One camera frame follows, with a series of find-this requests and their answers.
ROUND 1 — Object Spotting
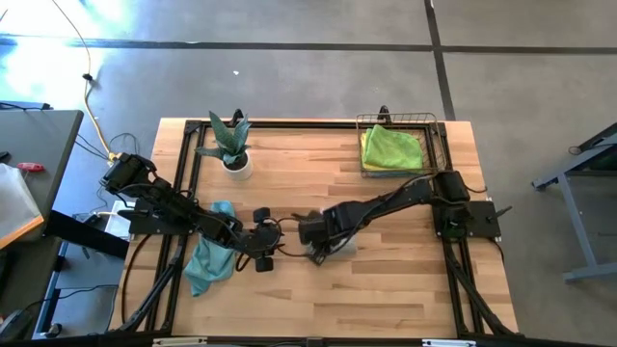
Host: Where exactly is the grey metal table frame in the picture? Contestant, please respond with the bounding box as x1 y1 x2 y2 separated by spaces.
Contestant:
532 122 617 283

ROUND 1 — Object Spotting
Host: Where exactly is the white bracket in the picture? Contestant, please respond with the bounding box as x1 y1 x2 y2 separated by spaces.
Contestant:
152 336 208 347
422 339 477 347

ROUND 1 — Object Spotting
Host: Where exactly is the grey microfiber towel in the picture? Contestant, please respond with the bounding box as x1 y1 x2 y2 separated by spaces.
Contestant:
330 234 360 259

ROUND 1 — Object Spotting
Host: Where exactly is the copper wire basket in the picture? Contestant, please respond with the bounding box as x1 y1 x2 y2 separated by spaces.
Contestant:
355 112 447 179

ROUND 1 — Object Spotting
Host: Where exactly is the thin black floor cable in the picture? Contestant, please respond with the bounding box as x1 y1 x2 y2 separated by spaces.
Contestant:
74 132 148 206

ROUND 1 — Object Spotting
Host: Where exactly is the potted plant white pot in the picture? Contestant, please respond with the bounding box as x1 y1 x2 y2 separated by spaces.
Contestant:
195 110 255 182

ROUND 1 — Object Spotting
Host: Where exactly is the white plastic bag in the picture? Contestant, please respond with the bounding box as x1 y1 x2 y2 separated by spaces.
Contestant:
0 162 43 241

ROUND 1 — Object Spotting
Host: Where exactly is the black aluminium table frame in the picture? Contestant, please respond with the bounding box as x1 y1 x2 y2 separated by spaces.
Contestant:
109 105 521 341

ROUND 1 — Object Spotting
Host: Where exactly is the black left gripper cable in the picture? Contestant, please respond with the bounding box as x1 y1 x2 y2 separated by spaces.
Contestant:
234 215 312 272

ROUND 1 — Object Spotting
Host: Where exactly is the yellow extension cable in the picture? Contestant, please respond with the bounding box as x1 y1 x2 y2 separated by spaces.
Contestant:
50 0 120 163

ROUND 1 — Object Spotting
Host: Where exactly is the grey desk wooden edge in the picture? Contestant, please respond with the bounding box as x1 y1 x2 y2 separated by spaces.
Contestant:
0 109 84 252

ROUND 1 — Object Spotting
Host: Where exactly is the dark green microfiber towel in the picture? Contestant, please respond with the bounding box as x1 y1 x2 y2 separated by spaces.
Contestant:
362 123 425 172

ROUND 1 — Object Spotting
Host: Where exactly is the teal microfiber towel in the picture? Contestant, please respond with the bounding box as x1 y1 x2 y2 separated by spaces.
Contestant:
182 200 238 298

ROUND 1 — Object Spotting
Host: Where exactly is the black angled panel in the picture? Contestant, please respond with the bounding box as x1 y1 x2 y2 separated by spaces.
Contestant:
45 210 130 260

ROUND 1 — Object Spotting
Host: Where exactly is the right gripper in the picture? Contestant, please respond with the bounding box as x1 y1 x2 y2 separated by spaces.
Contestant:
291 210 338 267

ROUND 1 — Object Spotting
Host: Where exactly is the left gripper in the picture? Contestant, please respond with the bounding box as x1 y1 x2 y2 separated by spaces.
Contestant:
244 206 284 274

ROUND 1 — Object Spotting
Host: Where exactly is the white power box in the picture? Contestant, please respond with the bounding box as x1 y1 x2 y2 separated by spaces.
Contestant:
103 200 132 240

